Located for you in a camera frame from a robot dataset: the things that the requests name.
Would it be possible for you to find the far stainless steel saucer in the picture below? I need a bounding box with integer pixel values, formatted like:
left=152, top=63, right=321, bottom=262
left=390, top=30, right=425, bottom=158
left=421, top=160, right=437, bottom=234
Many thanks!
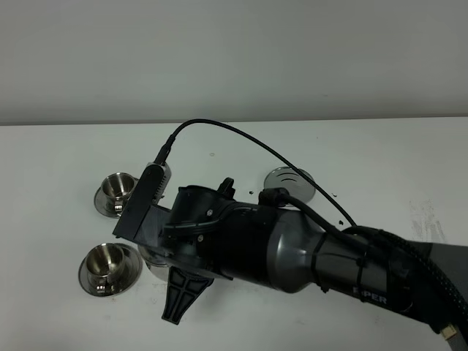
left=94, top=185, right=122, bottom=218

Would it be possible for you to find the stainless steel saucer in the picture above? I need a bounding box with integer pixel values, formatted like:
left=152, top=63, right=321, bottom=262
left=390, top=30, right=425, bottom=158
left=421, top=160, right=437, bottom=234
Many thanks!
left=94, top=185, right=122, bottom=218
left=78, top=243, right=143, bottom=297

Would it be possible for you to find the near stainless steel saucer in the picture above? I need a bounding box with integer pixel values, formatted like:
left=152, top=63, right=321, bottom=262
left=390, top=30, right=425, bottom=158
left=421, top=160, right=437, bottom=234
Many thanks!
left=78, top=243, right=143, bottom=297

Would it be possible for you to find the stainless steel teapot coaster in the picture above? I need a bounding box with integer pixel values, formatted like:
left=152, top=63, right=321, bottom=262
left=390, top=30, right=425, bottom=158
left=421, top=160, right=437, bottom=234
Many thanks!
left=263, top=166, right=316, bottom=204

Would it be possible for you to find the near stainless steel teacup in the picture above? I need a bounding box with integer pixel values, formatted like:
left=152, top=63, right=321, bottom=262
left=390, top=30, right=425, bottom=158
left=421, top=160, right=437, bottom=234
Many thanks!
left=85, top=244, right=125, bottom=295

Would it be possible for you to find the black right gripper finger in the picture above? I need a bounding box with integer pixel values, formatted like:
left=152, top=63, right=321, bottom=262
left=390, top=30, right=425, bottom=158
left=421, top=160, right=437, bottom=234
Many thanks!
left=162, top=267, right=214, bottom=324

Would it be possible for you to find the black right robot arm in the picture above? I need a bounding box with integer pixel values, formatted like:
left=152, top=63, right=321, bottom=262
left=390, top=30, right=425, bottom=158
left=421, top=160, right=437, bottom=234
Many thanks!
left=114, top=175, right=467, bottom=350

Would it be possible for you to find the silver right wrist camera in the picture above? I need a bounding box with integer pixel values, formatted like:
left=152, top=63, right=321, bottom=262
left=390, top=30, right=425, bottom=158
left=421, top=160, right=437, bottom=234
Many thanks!
left=112, top=161, right=173, bottom=241

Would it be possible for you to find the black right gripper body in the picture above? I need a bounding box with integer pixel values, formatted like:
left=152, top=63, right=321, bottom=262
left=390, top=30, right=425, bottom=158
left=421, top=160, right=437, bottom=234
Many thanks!
left=142, top=206, right=233, bottom=281

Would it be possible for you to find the far stainless steel teacup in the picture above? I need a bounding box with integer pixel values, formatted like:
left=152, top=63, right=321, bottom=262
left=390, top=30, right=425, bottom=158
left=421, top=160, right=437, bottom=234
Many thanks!
left=100, top=172, right=137, bottom=215

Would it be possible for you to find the stainless steel teacup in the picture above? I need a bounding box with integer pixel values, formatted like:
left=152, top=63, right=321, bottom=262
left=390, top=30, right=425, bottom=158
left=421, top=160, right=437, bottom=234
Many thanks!
left=85, top=244, right=125, bottom=295
left=100, top=172, right=137, bottom=215

